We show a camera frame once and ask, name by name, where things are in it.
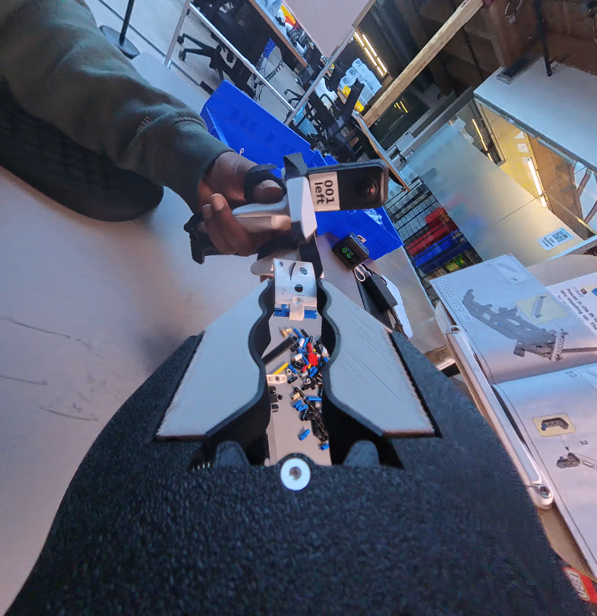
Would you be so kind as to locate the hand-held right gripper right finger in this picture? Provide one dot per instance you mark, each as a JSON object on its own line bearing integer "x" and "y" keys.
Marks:
{"x": 370, "y": 380}

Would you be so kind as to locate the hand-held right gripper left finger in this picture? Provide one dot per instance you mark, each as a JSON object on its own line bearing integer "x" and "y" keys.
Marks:
{"x": 216, "y": 385}

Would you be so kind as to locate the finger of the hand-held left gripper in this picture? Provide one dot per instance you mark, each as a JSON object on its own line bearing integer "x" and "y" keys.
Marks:
{"x": 302, "y": 207}

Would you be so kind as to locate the pile of small brick parts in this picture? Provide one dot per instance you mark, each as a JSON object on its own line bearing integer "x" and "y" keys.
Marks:
{"x": 308, "y": 365}

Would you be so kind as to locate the white spotted panel piece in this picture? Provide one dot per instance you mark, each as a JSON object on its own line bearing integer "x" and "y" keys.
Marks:
{"x": 293, "y": 284}

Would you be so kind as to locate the instruction booklet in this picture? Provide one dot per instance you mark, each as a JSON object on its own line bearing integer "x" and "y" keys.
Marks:
{"x": 529, "y": 346}

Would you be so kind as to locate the person's left forearm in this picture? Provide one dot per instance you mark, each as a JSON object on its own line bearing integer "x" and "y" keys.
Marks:
{"x": 86, "y": 86}

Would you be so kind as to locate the grey desk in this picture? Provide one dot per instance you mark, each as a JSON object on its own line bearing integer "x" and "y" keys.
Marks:
{"x": 86, "y": 337}

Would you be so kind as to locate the printed task sheet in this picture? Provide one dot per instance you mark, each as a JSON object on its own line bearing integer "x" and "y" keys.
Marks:
{"x": 582, "y": 303}

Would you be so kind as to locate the person's left hand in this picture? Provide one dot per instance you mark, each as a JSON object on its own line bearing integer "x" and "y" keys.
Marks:
{"x": 226, "y": 192}

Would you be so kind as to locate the dark standing table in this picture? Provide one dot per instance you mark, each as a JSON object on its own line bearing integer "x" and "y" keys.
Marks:
{"x": 380, "y": 149}

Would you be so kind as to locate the black device green display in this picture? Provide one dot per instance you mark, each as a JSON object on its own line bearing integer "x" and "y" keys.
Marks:
{"x": 350, "y": 251}

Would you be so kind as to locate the yellow axle rod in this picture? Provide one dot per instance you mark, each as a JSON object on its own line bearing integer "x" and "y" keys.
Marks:
{"x": 280, "y": 369}

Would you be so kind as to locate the black power adapter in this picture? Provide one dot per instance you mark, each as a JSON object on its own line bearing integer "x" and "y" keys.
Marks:
{"x": 379, "y": 291}

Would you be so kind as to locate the stack of clear bins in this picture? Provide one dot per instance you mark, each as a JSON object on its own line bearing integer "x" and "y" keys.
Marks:
{"x": 358, "y": 82}

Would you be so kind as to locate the white book stand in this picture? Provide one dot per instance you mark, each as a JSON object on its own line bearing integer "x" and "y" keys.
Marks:
{"x": 491, "y": 409}

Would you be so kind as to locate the white paper sign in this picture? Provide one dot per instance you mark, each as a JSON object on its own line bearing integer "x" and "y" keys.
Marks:
{"x": 555, "y": 239}

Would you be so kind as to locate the black floor stand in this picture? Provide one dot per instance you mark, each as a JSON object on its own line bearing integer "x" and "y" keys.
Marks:
{"x": 120, "y": 43}

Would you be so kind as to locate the toy truck set box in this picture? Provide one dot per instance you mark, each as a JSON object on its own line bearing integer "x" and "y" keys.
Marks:
{"x": 582, "y": 584}

